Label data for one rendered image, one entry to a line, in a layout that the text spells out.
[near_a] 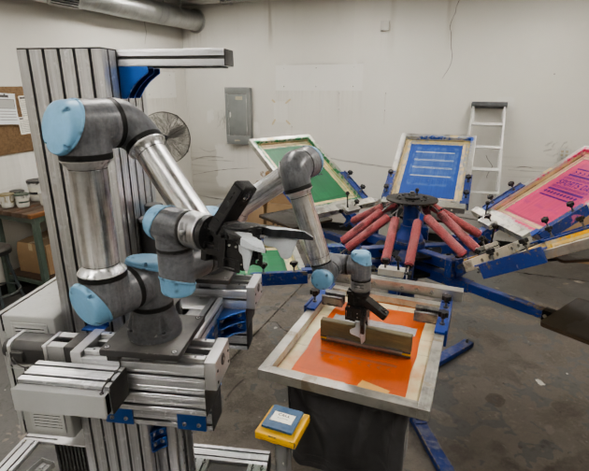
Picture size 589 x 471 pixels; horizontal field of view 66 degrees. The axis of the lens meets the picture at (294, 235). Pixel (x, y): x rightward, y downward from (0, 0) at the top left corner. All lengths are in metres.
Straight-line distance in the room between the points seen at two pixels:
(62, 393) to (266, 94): 5.62
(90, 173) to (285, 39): 5.52
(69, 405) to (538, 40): 5.56
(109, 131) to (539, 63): 5.30
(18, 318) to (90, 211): 0.67
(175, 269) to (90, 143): 0.34
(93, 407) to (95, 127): 0.72
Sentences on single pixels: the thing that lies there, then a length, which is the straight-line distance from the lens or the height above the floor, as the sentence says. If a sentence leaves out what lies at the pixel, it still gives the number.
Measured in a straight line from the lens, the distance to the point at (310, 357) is 1.79.
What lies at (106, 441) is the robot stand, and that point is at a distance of 1.92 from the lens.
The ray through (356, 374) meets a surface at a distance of 1.72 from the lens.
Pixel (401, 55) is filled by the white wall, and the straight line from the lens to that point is 6.05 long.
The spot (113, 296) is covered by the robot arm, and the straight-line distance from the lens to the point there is 1.20.
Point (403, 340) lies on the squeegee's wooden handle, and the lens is 1.79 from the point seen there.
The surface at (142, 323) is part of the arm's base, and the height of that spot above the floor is 1.32.
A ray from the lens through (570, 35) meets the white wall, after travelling 6.02.
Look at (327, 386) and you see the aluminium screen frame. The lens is 1.59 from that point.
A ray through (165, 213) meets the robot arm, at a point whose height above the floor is 1.69.
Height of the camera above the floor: 1.93
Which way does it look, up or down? 18 degrees down
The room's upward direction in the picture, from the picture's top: straight up
